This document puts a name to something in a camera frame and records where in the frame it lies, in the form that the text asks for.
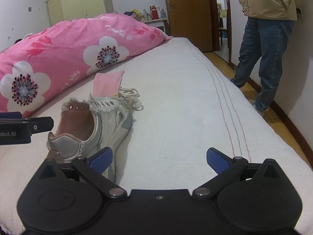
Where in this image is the pale green wardrobe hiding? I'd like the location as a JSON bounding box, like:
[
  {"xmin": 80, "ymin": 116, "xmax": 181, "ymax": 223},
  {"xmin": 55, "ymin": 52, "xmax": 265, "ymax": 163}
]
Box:
[{"xmin": 46, "ymin": 0, "xmax": 114, "ymax": 27}]

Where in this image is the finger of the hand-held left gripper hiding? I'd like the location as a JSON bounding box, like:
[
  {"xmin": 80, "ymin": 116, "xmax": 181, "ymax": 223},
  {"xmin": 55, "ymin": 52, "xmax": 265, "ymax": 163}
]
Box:
[
  {"xmin": 0, "ymin": 117, "xmax": 54, "ymax": 135},
  {"xmin": 0, "ymin": 112, "xmax": 23, "ymax": 120}
]

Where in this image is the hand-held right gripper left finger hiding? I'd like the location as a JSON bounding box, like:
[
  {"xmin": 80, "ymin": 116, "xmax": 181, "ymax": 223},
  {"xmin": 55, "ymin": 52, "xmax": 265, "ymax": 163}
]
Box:
[{"xmin": 34, "ymin": 147, "xmax": 128, "ymax": 200}]

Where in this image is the brown wooden door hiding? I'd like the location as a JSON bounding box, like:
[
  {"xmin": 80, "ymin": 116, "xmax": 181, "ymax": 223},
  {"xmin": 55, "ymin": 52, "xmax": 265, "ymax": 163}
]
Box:
[{"xmin": 163, "ymin": 0, "xmax": 213, "ymax": 53}]

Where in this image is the pile of clothes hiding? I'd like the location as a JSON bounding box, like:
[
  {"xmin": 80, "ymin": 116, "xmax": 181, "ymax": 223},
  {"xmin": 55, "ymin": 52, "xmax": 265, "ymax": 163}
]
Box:
[{"xmin": 123, "ymin": 9, "xmax": 145, "ymax": 21}]

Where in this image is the white frayed shoelace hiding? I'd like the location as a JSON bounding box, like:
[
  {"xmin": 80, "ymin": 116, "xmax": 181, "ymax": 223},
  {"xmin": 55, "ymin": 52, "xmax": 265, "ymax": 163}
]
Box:
[{"xmin": 119, "ymin": 88, "xmax": 144, "ymax": 112}]

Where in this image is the pink floral quilt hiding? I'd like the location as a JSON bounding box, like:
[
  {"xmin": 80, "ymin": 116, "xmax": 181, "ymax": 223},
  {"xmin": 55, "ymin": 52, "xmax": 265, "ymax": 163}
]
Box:
[{"xmin": 0, "ymin": 13, "xmax": 174, "ymax": 119}]

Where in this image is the white desk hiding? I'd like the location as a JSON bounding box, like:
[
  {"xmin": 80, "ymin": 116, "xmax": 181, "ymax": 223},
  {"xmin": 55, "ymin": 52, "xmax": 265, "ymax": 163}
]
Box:
[{"xmin": 143, "ymin": 18, "xmax": 170, "ymax": 36}]

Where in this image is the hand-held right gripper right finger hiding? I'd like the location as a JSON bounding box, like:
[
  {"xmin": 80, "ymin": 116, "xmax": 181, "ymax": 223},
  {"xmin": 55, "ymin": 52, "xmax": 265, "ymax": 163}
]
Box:
[{"xmin": 192, "ymin": 147, "xmax": 288, "ymax": 199}]

